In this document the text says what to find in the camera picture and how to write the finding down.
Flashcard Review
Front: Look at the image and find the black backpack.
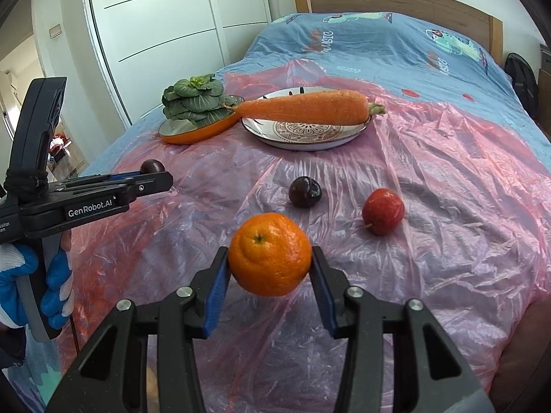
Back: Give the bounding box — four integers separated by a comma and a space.
503, 52, 540, 117

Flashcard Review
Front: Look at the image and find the blue printed blanket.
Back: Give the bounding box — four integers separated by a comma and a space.
9, 12, 551, 413

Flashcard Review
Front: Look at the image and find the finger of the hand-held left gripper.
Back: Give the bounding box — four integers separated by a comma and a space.
51, 171, 149, 190
56, 171, 174, 203

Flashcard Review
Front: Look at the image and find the large orange carrot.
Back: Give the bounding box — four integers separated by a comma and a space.
224, 89, 387, 126

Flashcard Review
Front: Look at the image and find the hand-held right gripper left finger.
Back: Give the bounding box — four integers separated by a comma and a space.
45, 246, 229, 413

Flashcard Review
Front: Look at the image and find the pink plastic sheet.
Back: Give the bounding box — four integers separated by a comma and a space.
56, 58, 551, 396

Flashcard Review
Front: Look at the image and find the large bumpy orange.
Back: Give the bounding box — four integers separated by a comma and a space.
228, 212, 312, 297

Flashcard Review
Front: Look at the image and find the orange shallow pan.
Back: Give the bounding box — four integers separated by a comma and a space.
158, 95, 246, 145

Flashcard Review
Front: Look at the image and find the small red apple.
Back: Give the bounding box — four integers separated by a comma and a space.
362, 188, 406, 236

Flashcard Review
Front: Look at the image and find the white patterned plate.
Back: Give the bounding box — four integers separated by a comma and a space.
241, 87, 372, 151

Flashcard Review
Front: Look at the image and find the green bok choy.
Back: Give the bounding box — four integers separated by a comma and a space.
162, 74, 239, 123

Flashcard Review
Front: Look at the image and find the person's left hand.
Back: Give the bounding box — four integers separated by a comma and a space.
0, 232, 74, 330

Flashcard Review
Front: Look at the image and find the white wardrobe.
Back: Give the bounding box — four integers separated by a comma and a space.
80, 0, 272, 127

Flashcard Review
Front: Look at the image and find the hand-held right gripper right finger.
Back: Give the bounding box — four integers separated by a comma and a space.
311, 245, 480, 413

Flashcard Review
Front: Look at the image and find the wooden headboard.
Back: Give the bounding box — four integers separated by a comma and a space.
293, 0, 503, 63

